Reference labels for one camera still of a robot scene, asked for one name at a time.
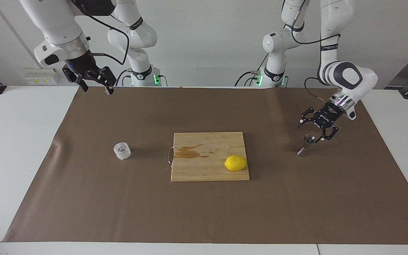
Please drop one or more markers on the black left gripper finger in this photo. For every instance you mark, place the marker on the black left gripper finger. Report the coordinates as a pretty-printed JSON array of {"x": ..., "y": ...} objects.
[
  {"x": 331, "y": 132},
  {"x": 308, "y": 118}
]

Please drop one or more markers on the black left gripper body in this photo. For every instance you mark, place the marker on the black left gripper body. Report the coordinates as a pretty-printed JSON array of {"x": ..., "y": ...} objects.
[{"x": 328, "y": 115}]

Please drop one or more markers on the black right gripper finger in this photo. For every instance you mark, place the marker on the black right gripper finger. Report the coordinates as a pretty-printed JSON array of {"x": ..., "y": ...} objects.
[
  {"x": 106, "y": 76},
  {"x": 74, "y": 76}
]

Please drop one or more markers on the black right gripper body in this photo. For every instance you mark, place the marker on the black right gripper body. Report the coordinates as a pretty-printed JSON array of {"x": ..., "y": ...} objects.
[{"x": 83, "y": 65}]

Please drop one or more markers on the steel double jigger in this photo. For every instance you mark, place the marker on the steel double jigger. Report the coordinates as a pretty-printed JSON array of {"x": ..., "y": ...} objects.
[{"x": 308, "y": 140}]

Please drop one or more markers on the clear faceted glass cup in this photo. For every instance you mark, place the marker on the clear faceted glass cup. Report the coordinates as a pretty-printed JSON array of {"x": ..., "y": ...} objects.
[{"x": 122, "y": 151}]

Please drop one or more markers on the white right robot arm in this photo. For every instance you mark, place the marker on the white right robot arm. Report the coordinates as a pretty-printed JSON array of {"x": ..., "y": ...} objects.
[{"x": 58, "y": 24}]

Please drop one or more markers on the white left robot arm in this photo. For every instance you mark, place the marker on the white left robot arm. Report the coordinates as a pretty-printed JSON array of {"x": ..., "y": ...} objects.
[{"x": 349, "y": 76}]

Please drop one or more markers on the yellow lemon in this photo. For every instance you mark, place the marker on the yellow lemon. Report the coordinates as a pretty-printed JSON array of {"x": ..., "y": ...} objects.
[{"x": 235, "y": 163}]

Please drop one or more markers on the wooden cutting board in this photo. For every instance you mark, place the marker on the wooden cutting board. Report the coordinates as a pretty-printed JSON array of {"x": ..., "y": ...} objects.
[{"x": 207, "y": 166}]

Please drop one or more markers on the brown paper table mat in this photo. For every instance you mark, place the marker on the brown paper table mat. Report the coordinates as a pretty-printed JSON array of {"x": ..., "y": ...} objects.
[{"x": 119, "y": 205}]

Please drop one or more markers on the white wall socket box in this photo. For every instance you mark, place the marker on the white wall socket box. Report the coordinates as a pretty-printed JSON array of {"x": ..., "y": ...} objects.
[{"x": 41, "y": 76}]

